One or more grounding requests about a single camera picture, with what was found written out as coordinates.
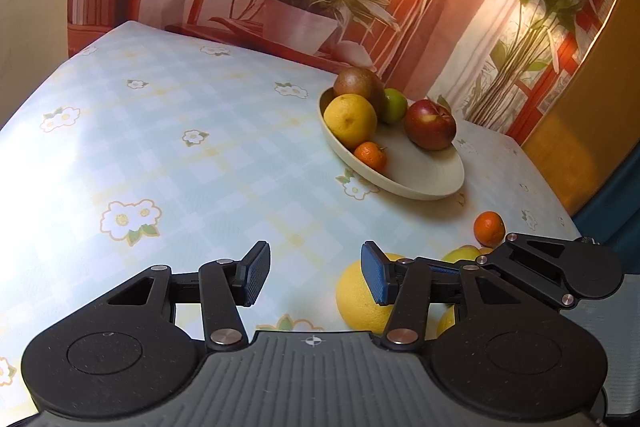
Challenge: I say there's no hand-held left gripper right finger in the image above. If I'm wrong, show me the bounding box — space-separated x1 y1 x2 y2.
361 241 526 352

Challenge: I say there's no yellow panel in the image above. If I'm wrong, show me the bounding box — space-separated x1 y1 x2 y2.
520 0 640 218

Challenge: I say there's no yellow green citrus fruit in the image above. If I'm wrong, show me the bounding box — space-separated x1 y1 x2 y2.
436 304 457 338
442 245 483 264

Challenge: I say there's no red apple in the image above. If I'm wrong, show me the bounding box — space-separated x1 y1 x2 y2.
404 99 457 152

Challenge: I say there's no dark blue cloth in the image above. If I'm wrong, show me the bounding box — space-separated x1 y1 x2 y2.
572 157 640 248

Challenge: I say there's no floral checked tablecloth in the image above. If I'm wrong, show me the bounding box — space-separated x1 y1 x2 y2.
0 21 583 423

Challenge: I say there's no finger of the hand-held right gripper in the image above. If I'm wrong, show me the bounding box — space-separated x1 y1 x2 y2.
399 232 582 309

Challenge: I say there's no reddish brown apple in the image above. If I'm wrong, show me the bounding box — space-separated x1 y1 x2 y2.
333 68 387 118

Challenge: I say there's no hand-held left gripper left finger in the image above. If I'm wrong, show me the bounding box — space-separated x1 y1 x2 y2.
107 241 272 352

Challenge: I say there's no small tangerine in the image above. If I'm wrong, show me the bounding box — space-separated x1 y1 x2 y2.
353 141 389 174

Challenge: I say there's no green lime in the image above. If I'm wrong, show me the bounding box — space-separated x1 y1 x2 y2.
382 88 410 125

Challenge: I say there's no beige plate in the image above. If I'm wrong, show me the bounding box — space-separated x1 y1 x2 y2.
318 87 466 201

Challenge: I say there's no orange tangerine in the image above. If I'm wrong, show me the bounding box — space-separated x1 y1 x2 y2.
473 211 507 248

